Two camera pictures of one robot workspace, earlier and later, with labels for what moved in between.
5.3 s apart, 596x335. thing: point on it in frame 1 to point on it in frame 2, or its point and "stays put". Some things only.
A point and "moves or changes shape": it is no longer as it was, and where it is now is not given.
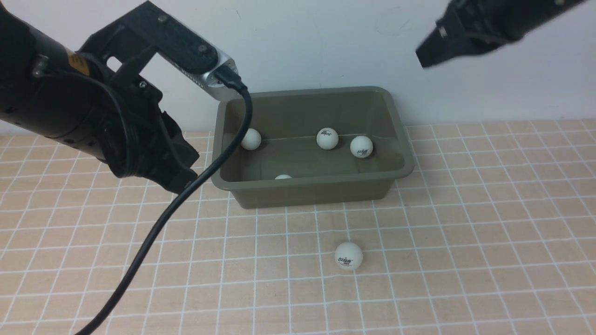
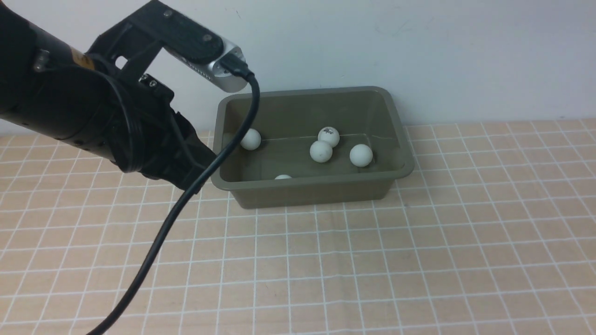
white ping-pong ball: x=361 y=146 moves or changes shape
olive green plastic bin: x=288 y=169 stays put
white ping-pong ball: x=252 y=140 stays put
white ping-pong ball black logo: x=348 y=256 to x=321 y=151
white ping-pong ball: x=327 y=138 stays put
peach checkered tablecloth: x=491 y=231 stays put
